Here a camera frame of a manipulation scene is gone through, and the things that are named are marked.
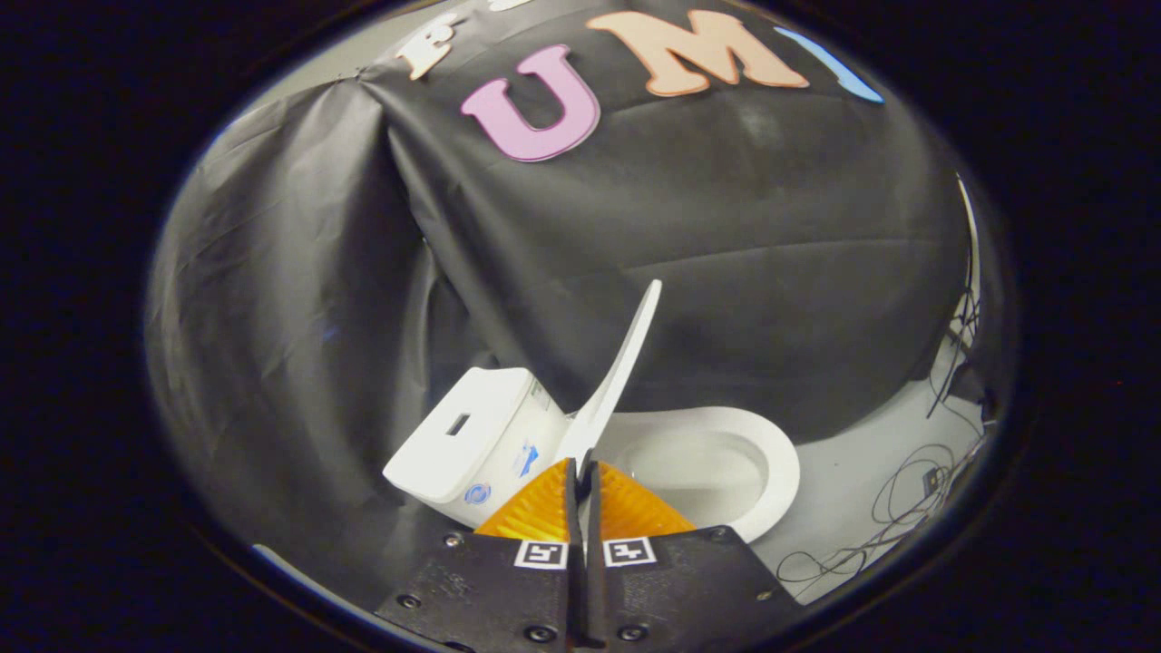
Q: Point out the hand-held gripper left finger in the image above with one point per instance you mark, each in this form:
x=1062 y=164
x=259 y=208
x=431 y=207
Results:
x=508 y=589

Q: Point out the black backdrop cloth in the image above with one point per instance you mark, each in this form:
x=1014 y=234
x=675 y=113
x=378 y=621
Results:
x=726 y=227

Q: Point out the white ceramic toilet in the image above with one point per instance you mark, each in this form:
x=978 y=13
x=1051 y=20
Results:
x=463 y=426

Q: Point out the white toilet seat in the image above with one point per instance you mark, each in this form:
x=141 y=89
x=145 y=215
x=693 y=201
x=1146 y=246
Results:
x=775 y=472

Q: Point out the white toilet lid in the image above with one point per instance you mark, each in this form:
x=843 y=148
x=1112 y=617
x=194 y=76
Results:
x=617 y=381

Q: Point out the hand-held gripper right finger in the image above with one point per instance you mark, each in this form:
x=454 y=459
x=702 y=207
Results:
x=671 y=585

